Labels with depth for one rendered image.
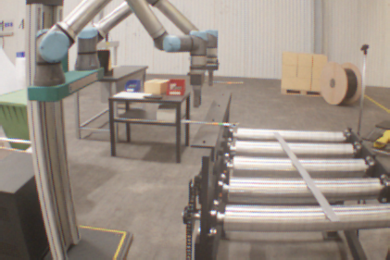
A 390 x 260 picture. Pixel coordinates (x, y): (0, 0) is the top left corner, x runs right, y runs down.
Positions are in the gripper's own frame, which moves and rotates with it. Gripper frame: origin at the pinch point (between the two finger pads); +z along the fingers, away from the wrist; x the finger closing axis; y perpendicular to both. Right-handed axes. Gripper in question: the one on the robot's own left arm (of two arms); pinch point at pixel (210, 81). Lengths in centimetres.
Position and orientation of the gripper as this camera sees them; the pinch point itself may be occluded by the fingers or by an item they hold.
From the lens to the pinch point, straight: 219.7
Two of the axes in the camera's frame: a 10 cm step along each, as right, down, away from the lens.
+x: 1.4, -2.1, 9.7
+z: -0.2, 9.8, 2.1
